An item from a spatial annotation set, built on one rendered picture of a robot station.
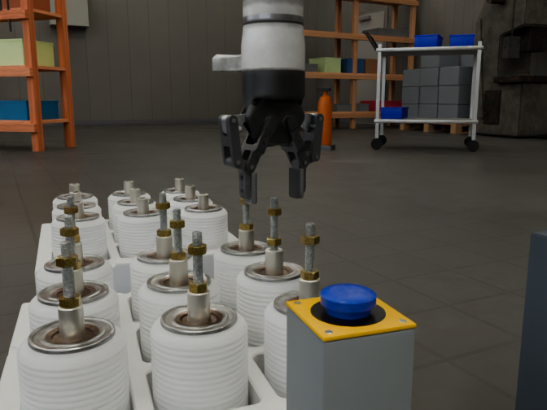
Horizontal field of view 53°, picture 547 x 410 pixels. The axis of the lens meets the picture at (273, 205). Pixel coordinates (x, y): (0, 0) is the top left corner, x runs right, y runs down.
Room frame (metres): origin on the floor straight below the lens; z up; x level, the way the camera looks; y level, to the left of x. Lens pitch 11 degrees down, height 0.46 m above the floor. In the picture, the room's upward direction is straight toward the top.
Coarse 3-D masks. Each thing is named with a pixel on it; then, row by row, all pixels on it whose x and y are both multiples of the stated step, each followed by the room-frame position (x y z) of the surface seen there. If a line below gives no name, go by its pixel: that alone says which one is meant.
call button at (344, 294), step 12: (324, 288) 0.38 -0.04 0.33; (336, 288) 0.38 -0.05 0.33; (348, 288) 0.38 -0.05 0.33; (360, 288) 0.38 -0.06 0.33; (324, 300) 0.37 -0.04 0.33; (336, 300) 0.36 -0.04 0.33; (348, 300) 0.36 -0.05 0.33; (360, 300) 0.36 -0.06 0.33; (372, 300) 0.36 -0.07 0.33; (336, 312) 0.36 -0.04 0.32; (348, 312) 0.36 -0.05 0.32; (360, 312) 0.36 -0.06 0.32
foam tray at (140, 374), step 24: (24, 312) 0.71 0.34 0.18; (120, 312) 0.71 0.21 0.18; (24, 336) 0.63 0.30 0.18; (264, 360) 0.59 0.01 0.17; (0, 384) 0.52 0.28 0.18; (144, 384) 0.52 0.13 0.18; (264, 384) 0.52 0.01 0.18; (0, 408) 0.47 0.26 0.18; (144, 408) 0.47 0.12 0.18; (240, 408) 0.47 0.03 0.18; (264, 408) 0.47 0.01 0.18
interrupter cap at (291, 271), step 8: (256, 264) 0.69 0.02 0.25; (264, 264) 0.69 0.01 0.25; (288, 264) 0.69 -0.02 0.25; (296, 264) 0.68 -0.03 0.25; (248, 272) 0.66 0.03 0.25; (256, 272) 0.66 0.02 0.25; (264, 272) 0.67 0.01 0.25; (288, 272) 0.66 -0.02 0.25; (296, 272) 0.66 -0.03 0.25; (256, 280) 0.63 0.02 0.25; (264, 280) 0.63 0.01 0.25; (272, 280) 0.63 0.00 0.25; (280, 280) 0.63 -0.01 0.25; (288, 280) 0.63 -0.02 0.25
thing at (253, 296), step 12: (240, 276) 0.66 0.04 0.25; (240, 288) 0.64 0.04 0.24; (252, 288) 0.63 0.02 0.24; (264, 288) 0.62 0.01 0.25; (276, 288) 0.62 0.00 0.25; (288, 288) 0.62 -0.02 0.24; (240, 300) 0.64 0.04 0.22; (252, 300) 0.63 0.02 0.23; (264, 300) 0.62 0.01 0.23; (240, 312) 0.64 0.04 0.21; (252, 312) 0.62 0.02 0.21; (252, 324) 0.63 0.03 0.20; (252, 336) 0.63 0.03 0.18; (264, 336) 0.62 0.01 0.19
